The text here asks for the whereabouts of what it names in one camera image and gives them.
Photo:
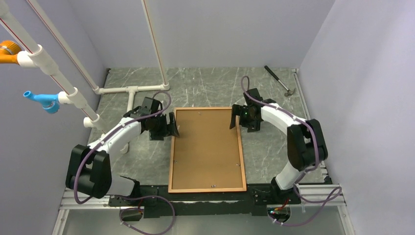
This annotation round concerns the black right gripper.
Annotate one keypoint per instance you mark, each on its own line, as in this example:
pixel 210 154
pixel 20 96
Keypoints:
pixel 239 110

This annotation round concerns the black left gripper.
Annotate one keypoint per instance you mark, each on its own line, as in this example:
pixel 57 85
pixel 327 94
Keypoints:
pixel 170 129

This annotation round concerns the brown backing board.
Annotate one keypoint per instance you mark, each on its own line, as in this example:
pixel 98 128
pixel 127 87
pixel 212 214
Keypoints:
pixel 207 149

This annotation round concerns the wooden picture frame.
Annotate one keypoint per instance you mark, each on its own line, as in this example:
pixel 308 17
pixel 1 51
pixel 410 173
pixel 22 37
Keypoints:
pixel 243 162

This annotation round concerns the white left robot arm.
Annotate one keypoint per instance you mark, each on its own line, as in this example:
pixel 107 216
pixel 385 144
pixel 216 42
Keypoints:
pixel 89 172

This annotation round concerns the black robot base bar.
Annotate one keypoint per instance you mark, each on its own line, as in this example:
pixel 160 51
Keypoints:
pixel 156 201

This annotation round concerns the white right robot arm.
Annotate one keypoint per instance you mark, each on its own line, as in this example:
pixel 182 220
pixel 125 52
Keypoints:
pixel 306 146

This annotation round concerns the blue faucet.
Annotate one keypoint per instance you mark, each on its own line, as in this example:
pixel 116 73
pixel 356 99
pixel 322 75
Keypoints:
pixel 49 102

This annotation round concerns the white pvc pipe stand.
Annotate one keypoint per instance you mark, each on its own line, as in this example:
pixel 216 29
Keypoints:
pixel 34 55

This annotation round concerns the orange faucet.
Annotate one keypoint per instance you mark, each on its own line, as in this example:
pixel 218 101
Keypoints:
pixel 9 52

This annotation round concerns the black handled hammer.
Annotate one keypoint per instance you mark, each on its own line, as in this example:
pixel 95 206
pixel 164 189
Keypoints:
pixel 288 92

